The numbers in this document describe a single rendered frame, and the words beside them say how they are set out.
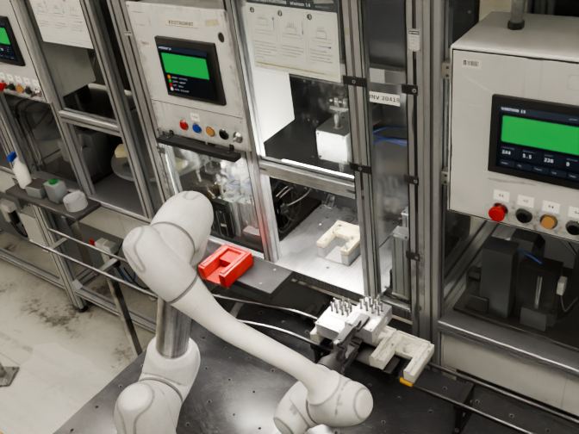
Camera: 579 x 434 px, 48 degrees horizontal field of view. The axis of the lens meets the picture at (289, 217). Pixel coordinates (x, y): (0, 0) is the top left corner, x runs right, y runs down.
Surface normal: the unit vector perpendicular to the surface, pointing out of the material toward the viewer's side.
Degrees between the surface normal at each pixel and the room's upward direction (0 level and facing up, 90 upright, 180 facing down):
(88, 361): 0
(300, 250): 0
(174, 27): 90
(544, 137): 90
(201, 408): 0
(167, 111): 90
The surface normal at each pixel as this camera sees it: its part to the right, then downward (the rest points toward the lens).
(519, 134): -0.58, 0.51
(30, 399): -0.12, -0.82
